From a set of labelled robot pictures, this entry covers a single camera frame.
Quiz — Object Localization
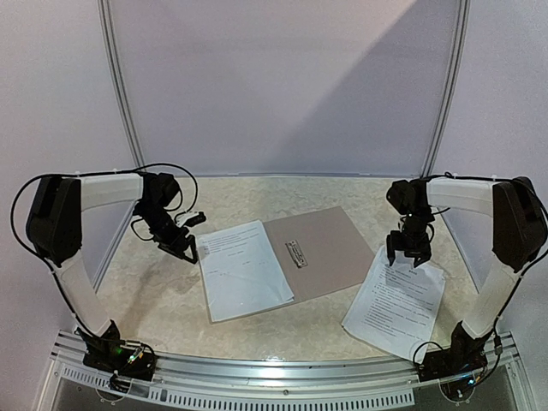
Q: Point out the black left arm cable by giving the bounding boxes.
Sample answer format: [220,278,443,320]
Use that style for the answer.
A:
[10,161,200,258]

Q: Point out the white paper stack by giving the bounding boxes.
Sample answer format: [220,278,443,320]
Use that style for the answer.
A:
[342,247,445,364]

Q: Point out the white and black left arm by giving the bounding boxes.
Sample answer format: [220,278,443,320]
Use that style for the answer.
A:
[26,170,206,338]

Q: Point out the white printed contract sheet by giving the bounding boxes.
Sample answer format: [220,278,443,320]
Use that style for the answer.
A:
[198,220,295,323]

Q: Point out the aluminium front rail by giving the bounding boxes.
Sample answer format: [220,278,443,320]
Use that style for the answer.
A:
[38,331,535,410]

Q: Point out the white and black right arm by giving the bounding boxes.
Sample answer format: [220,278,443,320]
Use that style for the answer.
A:
[385,173,547,340]

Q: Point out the metal folder clip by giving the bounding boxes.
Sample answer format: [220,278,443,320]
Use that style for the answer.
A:
[285,240,308,269]

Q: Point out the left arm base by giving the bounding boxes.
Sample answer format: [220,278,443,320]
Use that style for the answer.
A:
[77,329,158,382]

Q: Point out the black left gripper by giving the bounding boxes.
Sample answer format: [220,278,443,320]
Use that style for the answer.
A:
[136,202,198,264]

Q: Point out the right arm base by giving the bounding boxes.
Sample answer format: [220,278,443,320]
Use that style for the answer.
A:
[411,321,496,382]

